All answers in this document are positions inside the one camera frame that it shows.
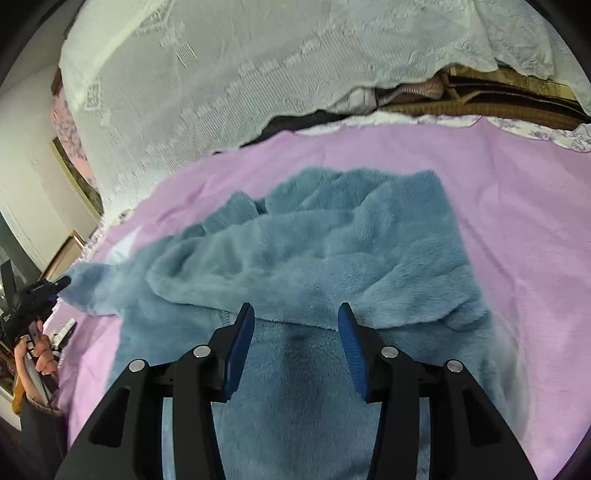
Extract brown woven mat stack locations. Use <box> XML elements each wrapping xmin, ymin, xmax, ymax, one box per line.
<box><xmin>376</xmin><ymin>66</ymin><xmax>590</xmax><ymax>131</ymax></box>

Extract person's left hand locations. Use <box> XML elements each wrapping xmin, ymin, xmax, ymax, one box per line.
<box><xmin>14</xmin><ymin>320</ymin><xmax>58</xmax><ymax>381</ymax></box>

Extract white lace cover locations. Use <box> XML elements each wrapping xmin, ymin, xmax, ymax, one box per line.
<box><xmin>58</xmin><ymin>0</ymin><xmax>591</xmax><ymax>218</ymax></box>

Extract blue fleece garment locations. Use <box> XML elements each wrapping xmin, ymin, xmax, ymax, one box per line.
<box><xmin>62</xmin><ymin>168</ymin><xmax>514</xmax><ymax>479</ymax></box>

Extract pink patterned cloth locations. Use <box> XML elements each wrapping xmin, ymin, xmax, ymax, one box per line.
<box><xmin>51</xmin><ymin>88</ymin><xmax>98</xmax><ymax>190</ymax></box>

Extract purple bed sheet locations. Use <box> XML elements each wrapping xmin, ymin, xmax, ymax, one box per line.
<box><xmin>55</xmin><ymin>117</ymin><xmax>591</xmax><ymax>480</ymax></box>

